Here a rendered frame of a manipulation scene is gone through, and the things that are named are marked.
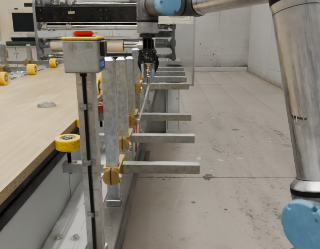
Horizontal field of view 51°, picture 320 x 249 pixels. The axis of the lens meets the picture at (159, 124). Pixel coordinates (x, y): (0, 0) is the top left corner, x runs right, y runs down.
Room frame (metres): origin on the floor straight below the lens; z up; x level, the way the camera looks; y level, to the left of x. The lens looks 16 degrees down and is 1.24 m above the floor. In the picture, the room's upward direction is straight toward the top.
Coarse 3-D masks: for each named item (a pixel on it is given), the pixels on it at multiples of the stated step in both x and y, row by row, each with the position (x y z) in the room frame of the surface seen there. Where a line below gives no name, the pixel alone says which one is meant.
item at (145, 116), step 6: (102, 114) 1.50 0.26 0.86; (138, 114) 1.49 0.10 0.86; (144, 114) 1.49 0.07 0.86; (150, 114) 1.49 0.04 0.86; (156, 114) 1.49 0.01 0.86; (162, 114) 1.49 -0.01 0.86; (168, 114) 1.49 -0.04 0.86; (174, 114) 1.49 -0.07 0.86; (180, 114) 1.49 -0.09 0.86; (186, 114) 1.49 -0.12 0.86; (102, 120) 1.50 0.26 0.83; (144, 120) 1.49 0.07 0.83; (150, 120) 1.49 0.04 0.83; (156, 120) 1.49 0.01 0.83; (162, 120) 1.49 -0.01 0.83; (168, 120) 1.49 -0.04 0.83; (174, 120) 1.49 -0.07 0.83; (180, 120) 1.48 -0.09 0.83; (186, 120) 1.48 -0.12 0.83
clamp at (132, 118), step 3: (129, 114) 1.45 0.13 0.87; (132, 114) 1.45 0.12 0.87; (135, 114) 1.45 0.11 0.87; (129, 117) 1.42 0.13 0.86; (132, 117) 1.42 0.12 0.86; (135, 117) 1.44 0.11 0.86; (129, 120) 1.42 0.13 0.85; (132, 120) 1.42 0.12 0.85; (135, 120) 1.42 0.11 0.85; (129, 123) 1.42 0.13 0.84; (132, 123) 1.42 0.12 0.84; (135, 123) 1.42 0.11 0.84; (129, 126) 1.42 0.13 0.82
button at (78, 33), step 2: (74, 32) 0.70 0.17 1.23; (76, 32) 0.69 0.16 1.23; (78, 32) 0.69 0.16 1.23; (80, 32) 0.69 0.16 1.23; (82, 32) 0.69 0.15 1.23; (84, 32) 0.69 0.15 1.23; (86, 32) 0.69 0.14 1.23; (88, 32) 0.69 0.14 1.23; (90, 32) 0.70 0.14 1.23; (92, 32) 0.70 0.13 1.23; (74, 34) 0.69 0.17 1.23; (76, 34) 0.69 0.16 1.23; (78, 34) 0.69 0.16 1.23; (80, 34) 0.69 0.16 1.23; (82, 34) 0.69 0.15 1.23; (84, 34) 0.69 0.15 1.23; (86, 34) 0.69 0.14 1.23; (88, 34) 0.69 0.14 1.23; (90, 34) 0.70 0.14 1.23; (92, 34) 0.70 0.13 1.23; (78, 36) 0.69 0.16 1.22; (80, 36) 0.69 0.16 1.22; (82, 36) 0.69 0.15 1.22; (84, 36) 0.69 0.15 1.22
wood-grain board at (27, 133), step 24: (48, 72) 2.70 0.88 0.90; (0, 96) 1.71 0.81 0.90; (24, 96) 1.71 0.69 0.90; (48, 96) 1.71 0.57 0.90; (72, 96) 1.71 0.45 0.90; (0, 120) 1.24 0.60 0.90; (24, 120) 1.24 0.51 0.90; (48, 120) 1.24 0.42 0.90; (72, 120) 1.24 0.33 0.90; (0, 144) 0.96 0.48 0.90; (24, 144) 0.96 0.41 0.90; (48, 144) 0.96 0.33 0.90; (0, 168) 0.78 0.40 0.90; (24, 168) 0.78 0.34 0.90; (0, 192) 0.66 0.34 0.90
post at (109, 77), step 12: (108, 60) 0.95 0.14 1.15; (108, 72) 0.95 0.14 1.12; (108, 84) 0.95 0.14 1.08; (108, 96) 0.95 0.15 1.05; (108, 108) 0.95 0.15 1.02; (108, 120) 0.95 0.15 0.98; (108, 132) 0.95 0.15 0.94; (108, 144) 0.95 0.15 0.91; (108, 156) 0.95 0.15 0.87; (108, 192) 0.95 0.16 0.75
